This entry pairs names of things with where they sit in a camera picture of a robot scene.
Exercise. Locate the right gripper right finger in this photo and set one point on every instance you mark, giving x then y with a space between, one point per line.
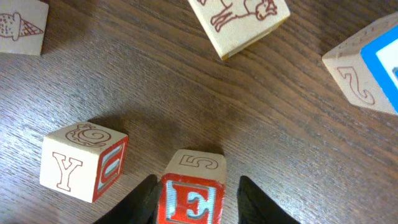
256 207

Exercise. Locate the plain wooden picture block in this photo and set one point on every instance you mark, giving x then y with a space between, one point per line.
82 160

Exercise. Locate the wooden animal picture block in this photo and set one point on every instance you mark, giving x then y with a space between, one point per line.
232 25

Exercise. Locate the red letter E block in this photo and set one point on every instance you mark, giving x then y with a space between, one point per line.
193 188

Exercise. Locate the blue letter E block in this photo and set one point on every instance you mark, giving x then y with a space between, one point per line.
23 24

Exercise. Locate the blue letter T block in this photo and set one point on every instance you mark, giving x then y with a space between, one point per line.
365 66

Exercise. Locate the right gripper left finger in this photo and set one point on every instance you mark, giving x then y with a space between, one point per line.
137 207

